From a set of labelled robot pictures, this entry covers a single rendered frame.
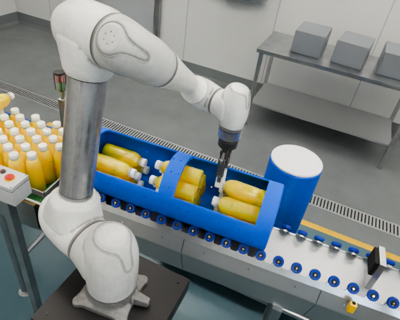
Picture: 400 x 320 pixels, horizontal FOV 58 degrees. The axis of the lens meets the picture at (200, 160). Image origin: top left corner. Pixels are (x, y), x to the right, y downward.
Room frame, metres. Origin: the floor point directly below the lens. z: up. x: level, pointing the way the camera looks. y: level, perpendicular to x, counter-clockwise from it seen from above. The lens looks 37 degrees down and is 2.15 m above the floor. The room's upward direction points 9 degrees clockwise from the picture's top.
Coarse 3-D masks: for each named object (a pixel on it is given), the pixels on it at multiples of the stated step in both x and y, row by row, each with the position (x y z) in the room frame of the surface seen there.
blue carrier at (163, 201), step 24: (120, 144) 1.40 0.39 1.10; (144, 144) 1.35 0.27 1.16; (168, 168) 1.13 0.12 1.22; (216, 168) 1.27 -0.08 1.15; (120, 192) 1.10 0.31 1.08; (144, 192) 1.07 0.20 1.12; (168, 192) 1.06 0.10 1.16; (216, 192) 1.25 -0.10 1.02; (168, 216) 1.06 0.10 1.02; (192, 216) 1.01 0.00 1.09; (216, 216) 0.99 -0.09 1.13; (264, 216) 0.98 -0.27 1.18; (240, 240) 0.97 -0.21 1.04; (264, 240) 0.94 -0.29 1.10
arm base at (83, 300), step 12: (144, 276) 0.72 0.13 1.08; (84, 288) 0.63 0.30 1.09; (72, 300) 0.59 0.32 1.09; (84, 300) 0.59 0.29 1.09; (96, 300) 0.58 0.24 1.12; (132, 300) 0.61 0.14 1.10; (144, 300) 0.62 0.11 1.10; (96, 312) 0.57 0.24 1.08; (108, 312) 0.57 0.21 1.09; (120, 312) 0.57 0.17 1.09
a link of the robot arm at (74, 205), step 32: (64, 32) 0.81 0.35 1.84; (64, 64) 0.80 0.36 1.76; (96, 64) 0.78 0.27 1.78; (96, 96) 0.80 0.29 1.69; (64, 128) 0.79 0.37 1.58; (96, 128) 0.80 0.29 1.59; (64, 160) 0.77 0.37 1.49; (96, 160) 0.80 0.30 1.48; (64, 192) 0.75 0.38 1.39; (96, 192) 0.81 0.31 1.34; (64, 224) 0.70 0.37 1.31
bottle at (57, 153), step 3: (57, 150) 1.30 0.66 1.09; (60, 150) 1.30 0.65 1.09; (54, 153) 1.30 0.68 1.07; (57, 153) 1.30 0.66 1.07; (60, 153) 1.30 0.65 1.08; (54, 156) 1.29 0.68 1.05; (57, 156) 1.29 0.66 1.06; (60, 156) 1.29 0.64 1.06; (54, 159) 1.29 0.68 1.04; (57, 159) 1.28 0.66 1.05; (60, 159) 1.29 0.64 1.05; (54, 162) 1.30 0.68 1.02; (57, 162) 1.28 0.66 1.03; (60, 162) 1.28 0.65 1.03; (57, 165) 1.29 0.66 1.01; (57, 168) 1.28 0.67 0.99; (57, 171) 1.29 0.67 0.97; (57, 174) 1.29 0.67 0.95; (57, 177) 1.29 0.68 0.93
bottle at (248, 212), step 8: (224, 200) 1.07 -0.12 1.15; (232, 200) 1.07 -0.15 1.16; (240, 200) 1.08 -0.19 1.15; (224, 208) 1.04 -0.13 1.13; (232, 208) 1.04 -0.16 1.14; (240, 208) 1.04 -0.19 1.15; (248, 208) 1.04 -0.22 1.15; (256, 208) 1.04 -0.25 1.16; (232, 216) 1.04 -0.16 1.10; (240, 216) 1.02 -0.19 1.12; (248, 216) 1.02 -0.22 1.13; (256, 216) 1.01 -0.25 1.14
